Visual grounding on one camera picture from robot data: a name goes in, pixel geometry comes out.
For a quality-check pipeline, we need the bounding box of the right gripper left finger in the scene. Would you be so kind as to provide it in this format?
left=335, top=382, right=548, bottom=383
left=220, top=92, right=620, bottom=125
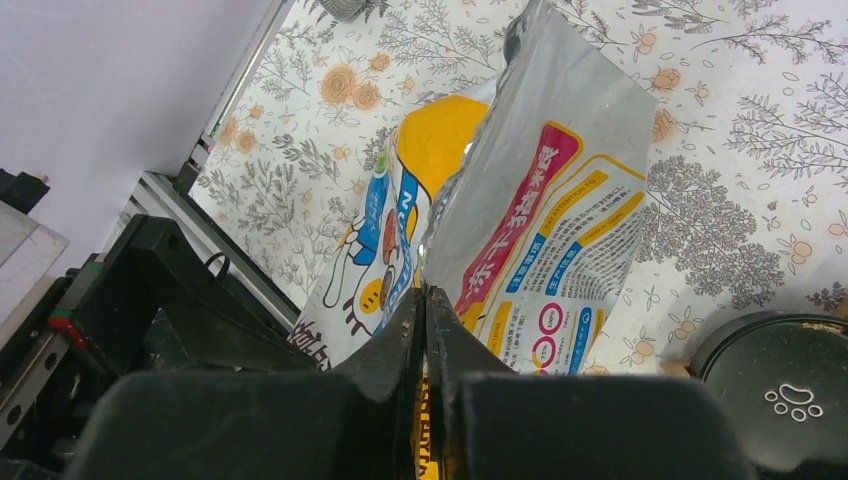
left=66, top=289, right=423, bottom=479

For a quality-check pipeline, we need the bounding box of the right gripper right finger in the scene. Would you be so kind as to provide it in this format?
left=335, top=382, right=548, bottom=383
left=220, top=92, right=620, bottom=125
left=425, top=287, right=755, bottom=479

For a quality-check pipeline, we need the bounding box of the cat food bag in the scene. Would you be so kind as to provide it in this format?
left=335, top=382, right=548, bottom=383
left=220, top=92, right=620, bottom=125
left=291, top=1, right=655, bottom=479

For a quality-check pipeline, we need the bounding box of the black bowl paw print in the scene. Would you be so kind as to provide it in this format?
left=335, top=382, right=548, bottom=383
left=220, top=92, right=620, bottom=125
left=688, top=311, right=847, bottom=479

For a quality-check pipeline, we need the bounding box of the floral patterned table mat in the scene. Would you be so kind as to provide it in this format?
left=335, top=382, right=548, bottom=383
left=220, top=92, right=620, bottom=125
left=190, top=1, right=847, bottom=375

